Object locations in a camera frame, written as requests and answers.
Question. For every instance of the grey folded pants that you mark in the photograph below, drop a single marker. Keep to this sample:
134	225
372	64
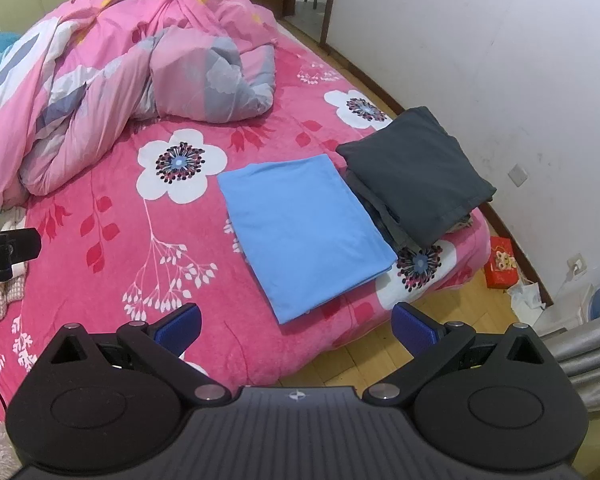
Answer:
385	215

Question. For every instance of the dark grey folded clothes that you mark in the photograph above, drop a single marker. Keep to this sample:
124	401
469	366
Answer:
415	170

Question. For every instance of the beige knitted cloth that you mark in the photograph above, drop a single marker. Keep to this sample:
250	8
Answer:
2	292

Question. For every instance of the grey striped fabric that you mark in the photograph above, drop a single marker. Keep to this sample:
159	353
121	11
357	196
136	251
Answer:
590	360

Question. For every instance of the pink flower print blanket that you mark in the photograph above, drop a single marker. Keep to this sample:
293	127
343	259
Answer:
105	270

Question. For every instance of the wooden door frame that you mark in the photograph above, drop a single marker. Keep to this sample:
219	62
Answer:
330	5

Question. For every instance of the blue shirt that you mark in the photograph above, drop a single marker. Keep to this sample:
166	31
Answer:
305	230

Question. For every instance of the crumpled white paper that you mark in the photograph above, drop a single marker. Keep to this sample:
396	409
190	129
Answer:
527	300

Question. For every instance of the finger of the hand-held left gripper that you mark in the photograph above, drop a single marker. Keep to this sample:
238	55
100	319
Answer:
20	247

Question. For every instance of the red box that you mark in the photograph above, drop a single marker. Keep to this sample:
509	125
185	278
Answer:
500	265

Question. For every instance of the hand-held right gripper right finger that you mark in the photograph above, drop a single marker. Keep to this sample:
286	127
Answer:
415	330

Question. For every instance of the white wall socket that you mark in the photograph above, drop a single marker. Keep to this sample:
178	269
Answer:
518	175
576	264

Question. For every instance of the pink floral quilt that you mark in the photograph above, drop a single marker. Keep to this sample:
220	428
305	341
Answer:
105	60

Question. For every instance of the cream cloth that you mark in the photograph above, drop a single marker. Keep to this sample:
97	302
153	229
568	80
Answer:
5	217

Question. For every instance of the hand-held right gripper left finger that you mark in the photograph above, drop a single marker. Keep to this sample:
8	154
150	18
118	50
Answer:
180	327

